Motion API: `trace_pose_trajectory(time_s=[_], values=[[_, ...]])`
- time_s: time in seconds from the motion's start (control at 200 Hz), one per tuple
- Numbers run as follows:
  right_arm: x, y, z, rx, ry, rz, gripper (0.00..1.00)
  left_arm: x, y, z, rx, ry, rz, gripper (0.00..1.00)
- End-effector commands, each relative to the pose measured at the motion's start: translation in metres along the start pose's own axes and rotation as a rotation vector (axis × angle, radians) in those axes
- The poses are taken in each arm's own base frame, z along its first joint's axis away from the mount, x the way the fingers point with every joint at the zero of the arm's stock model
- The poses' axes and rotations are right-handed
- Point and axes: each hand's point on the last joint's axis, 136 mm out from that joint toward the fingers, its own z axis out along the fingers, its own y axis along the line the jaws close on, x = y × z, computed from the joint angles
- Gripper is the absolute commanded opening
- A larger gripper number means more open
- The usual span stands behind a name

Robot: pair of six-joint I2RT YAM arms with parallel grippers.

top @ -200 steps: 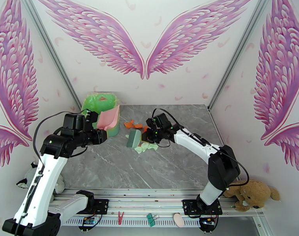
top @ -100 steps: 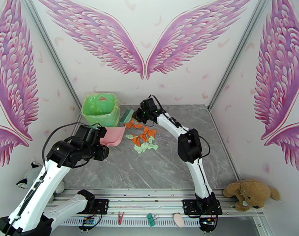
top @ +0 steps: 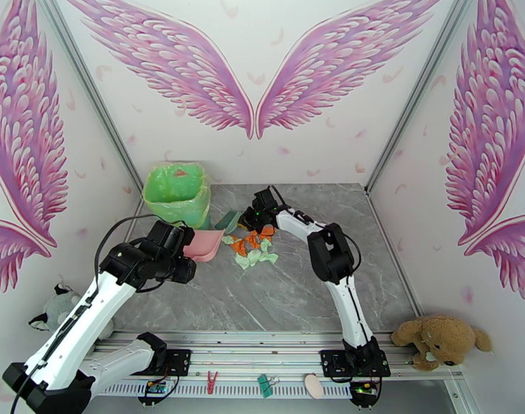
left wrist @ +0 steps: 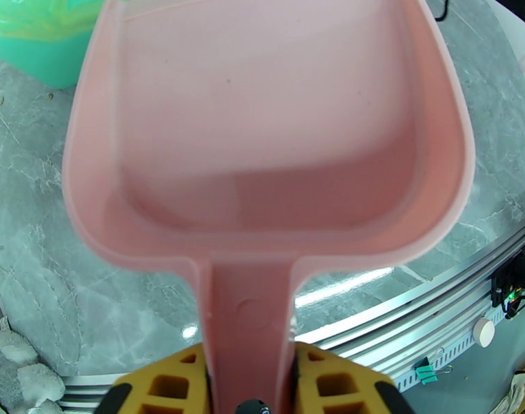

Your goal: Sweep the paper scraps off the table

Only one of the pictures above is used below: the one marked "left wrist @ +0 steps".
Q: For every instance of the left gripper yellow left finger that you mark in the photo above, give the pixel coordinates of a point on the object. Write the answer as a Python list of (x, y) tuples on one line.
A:
[(169, 382)]

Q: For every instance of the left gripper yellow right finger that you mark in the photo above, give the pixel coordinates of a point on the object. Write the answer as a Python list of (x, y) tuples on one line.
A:
[(339, 382)]

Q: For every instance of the pink plastic dustpan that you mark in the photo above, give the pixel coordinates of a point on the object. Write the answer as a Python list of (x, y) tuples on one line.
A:
[(262, 124)]

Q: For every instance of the green binder clip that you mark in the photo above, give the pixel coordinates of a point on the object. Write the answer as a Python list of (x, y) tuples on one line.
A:
[(425, 374)]

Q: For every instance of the grey white husky plush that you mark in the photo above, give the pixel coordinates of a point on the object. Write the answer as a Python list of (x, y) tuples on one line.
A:
[(12, 369)]

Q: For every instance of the white and brown cloth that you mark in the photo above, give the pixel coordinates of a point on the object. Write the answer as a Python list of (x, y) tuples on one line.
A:
[(518, 391)]

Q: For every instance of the small circuit board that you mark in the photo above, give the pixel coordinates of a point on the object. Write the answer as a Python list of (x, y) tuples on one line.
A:
[(513, 300)]

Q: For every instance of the green plastic trash bin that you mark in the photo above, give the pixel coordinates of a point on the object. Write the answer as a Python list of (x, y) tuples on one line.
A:
[(29, 59)]

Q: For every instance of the green plastic bin liner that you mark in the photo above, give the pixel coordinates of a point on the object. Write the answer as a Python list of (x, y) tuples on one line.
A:
[(29, 16)]

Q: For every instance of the aluminium mounting rail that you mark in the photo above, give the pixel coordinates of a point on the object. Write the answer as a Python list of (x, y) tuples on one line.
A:
[(374, 313)]

